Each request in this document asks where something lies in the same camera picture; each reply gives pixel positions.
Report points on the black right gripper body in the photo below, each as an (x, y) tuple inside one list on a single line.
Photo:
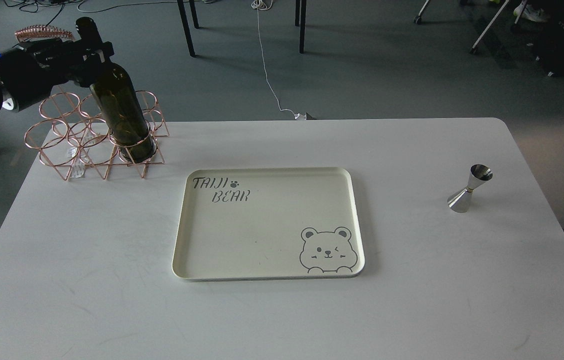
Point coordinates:
[(30, 70)]

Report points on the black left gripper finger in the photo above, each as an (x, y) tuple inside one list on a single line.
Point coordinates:
[(94, 53)]

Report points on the dark green wine bottle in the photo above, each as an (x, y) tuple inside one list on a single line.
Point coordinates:
[(112, 88)]

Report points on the silver steel jigger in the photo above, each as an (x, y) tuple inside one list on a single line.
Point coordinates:
[(460, 201)]

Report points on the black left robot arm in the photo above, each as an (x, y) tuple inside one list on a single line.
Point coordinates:
[(38, 31)]

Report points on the black table leg left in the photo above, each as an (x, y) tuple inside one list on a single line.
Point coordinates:
[(185, 23)]

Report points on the black table leg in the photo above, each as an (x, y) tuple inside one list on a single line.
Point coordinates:
[(300, 22), (185, 23)]

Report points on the black table leg right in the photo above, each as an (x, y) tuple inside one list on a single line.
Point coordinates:
[(300, 22)]

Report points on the cream bear print tray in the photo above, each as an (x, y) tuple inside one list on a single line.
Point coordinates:
[(268, 224)]

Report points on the copper wire wine rack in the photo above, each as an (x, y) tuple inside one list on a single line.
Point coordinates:
[(97, 148)]

